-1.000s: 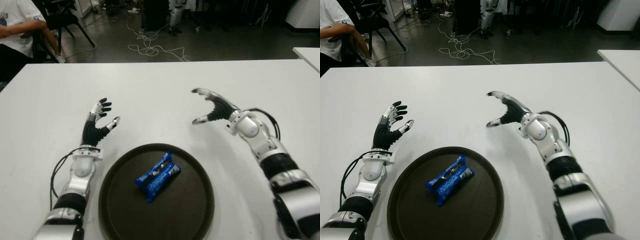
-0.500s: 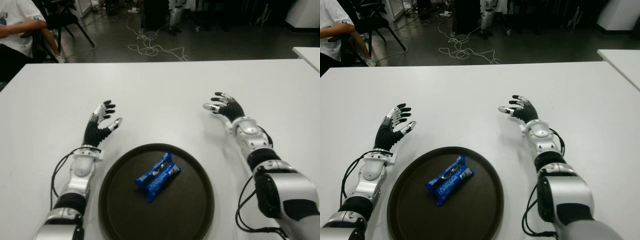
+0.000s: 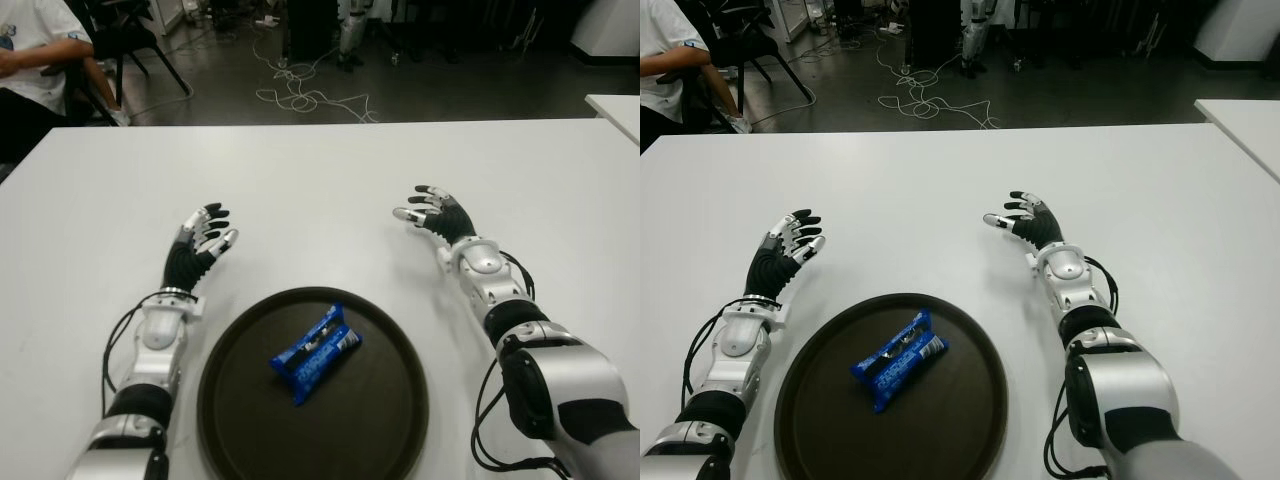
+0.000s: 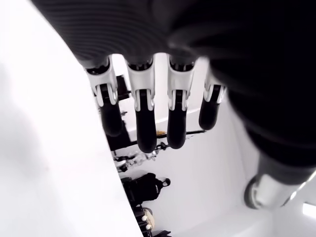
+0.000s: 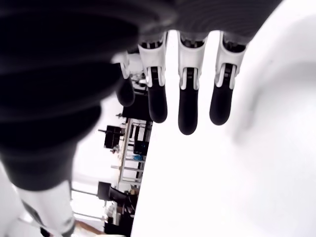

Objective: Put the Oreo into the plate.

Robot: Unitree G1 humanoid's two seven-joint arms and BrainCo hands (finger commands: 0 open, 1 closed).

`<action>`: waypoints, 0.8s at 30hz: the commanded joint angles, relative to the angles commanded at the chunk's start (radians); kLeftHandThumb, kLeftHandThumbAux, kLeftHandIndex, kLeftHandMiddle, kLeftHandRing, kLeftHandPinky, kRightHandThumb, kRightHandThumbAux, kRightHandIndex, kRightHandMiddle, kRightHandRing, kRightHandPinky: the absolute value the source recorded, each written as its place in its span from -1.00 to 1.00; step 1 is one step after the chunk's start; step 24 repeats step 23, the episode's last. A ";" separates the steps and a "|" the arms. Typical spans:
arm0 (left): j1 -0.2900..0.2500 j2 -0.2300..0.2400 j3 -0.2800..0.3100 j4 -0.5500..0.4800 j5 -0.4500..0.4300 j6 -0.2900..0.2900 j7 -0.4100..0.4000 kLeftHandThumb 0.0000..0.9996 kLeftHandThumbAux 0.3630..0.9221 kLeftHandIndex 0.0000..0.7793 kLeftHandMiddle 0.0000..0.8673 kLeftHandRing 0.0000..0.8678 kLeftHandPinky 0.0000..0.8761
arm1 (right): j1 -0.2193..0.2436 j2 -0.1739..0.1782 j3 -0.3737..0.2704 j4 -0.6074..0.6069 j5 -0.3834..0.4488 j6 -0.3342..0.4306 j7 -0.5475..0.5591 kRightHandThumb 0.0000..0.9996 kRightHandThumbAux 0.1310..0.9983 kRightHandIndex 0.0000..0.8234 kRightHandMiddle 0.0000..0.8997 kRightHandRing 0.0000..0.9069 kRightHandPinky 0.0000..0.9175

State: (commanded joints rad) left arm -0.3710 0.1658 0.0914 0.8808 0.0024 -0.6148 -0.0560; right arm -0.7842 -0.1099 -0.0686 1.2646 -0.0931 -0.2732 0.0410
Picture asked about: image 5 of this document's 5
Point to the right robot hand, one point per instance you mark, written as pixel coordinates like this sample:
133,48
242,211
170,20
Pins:
61,74

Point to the black box on stand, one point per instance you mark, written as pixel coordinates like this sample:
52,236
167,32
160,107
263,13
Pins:
113,135

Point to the white metal shelf rack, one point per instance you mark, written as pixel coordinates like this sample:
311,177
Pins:
133,158

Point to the black office chair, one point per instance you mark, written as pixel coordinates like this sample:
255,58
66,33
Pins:
116,197

